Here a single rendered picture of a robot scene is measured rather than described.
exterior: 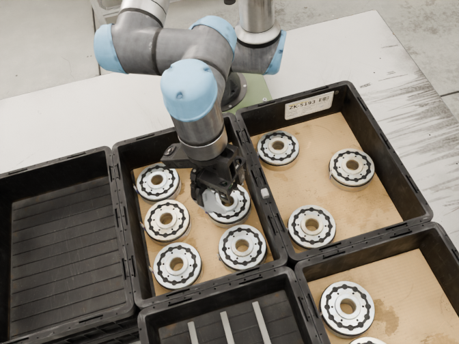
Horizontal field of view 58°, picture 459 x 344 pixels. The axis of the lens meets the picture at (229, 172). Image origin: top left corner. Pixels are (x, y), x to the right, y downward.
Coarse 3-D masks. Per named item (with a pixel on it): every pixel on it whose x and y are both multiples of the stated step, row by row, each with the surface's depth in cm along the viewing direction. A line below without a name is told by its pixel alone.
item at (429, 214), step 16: (288, 96) 100; (304, 96) 100; (240, 112) 98; (368, 112) 95; (240, 128) 96; (384, 144) 90; (256, 160) 90; (400, 160) 87; (416, 192) 84; (272, 208) 84; (400, 224) 80; (416, 224) 79; (288, 240) 80; (352, 240) 79; (288, 256) 79; (304, 256) 78
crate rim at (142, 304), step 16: (128, 144) 96; (240, 144) 93; (256, 176) 88; (256, 192) 87; (128, 224) 85; (272, 224) 82; (128, 240) 83; (128, 256) 81; (240, 272) 77; (256, 272) 77; (192, 288) 76; (208, 288) 76; (144, 304) 76
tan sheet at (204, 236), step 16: (144, 208) 98; (192, 208) 97; (144, 224) 96; (192, 224) 95; (208, 224) 94; (256, 224) 93; (192, 240) 92; (208, 240) 92; (208, 256) 90; (272, 256) 89; (208, 272) 88; (224, 272) 88; (160, 288) 87
